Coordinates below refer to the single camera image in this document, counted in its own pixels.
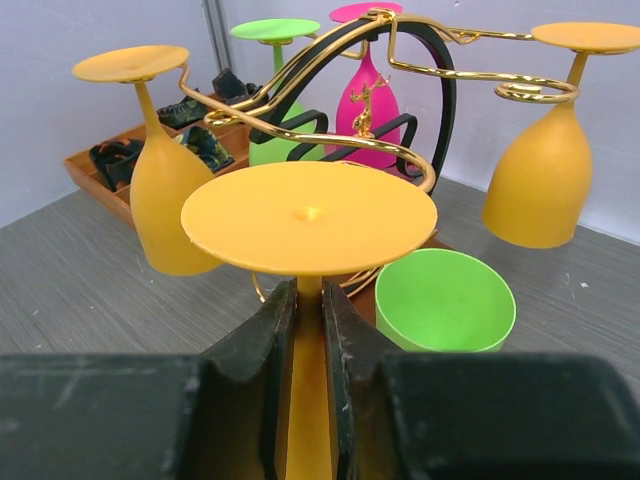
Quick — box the gold wire wine glass rack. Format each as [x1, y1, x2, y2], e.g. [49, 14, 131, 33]
[177, 8, 581, 306]

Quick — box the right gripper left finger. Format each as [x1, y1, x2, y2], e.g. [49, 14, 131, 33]
[1, 281, 297, 479]

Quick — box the pink wine glass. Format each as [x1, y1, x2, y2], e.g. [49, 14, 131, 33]
[329, 2, 403, 170]

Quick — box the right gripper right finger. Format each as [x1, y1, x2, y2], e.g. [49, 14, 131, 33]
[322, 283, 639, 479]

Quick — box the green wine glass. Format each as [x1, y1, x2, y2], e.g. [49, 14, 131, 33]
[375, 248, 517, 352]
[229, 18, 326, 169]

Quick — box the aluminium frame rail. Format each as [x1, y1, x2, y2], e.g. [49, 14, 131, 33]
[202, 0, 234, 70]

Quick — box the small dark item in tray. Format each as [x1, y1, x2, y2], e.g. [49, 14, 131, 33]
[89, 138, 144, 192]

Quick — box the orange wine glass back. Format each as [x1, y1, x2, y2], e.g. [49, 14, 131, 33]
[72, 45, 221, 276]

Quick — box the dark pouch tray back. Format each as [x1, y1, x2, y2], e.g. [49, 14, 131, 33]
[211, 68, 261, 105]

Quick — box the dark pouch tray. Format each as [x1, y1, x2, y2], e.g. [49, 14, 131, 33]
[157, 96, 208, 130]
[211, 68, 261, 105]

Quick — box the wooden tray organizer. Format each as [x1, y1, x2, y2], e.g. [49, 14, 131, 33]
[63, 97, 249, 226]

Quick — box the dark pouch tray left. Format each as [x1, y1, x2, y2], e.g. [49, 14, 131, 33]
[157, 96, 208, 130]

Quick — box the orange wine glass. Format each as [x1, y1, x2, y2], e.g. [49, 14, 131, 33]
[181, 161, 437, 479]
[482, 22, 639, 249]
[72, 45, 221, 276]

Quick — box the blue floral fabric pouch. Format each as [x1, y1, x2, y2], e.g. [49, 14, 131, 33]
[174, 126, 234, 173]

